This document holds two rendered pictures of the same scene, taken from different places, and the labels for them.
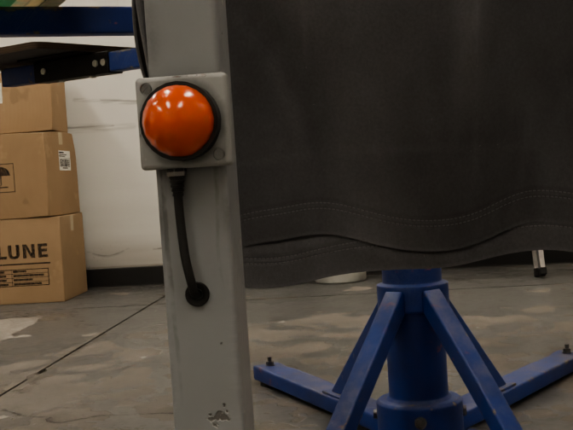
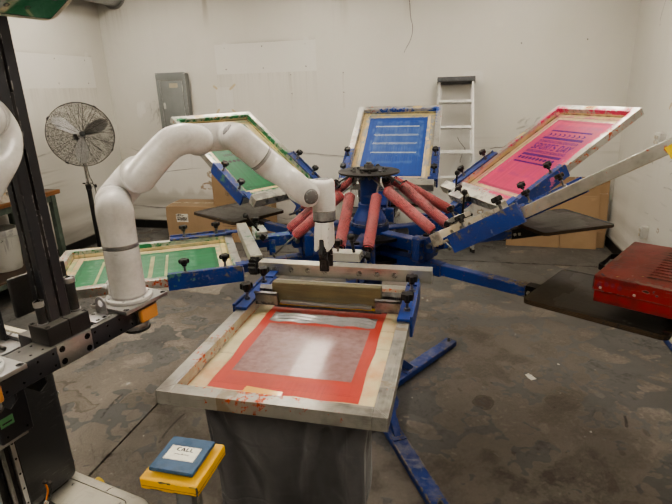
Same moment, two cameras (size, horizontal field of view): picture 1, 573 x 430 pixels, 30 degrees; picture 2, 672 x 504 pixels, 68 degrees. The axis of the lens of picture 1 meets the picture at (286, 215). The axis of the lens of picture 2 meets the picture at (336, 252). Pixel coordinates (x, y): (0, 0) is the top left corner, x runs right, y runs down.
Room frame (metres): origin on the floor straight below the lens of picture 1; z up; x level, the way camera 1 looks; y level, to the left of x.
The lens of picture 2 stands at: (-0.22, -0.40, 1.69)
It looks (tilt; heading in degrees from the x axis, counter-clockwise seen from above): 18 degrees down; 8
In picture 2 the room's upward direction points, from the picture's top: 2 degrees counter-clockwise
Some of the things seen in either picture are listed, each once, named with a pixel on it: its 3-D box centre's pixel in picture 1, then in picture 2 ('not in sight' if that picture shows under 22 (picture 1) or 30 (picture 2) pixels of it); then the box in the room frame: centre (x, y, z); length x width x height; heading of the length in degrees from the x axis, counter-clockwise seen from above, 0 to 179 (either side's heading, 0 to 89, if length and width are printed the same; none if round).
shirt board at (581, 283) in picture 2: not in sight; (492, 279); (1.80, -0.79, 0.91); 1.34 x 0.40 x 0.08; 54
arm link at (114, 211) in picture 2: not in sight; (115, 217); (1.03, 0.37, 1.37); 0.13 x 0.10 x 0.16; 32
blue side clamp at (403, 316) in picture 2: not in sight; (409, 307); (1.35, -0.44, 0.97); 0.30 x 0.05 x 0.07; 174
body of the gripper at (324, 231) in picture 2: not in sight; (325, 232); (1.35, -0.16, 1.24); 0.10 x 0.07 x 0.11; 174
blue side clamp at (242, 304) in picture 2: not in sight; (256, 296); (1.42, 0.11, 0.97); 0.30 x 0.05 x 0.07; 174
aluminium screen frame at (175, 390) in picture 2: not in sight; (311, 334); (1.15, -0.13, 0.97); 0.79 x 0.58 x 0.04; 174
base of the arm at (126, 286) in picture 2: not in sight; (121, 271); (1.03, 0.38, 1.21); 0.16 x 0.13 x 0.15; 72
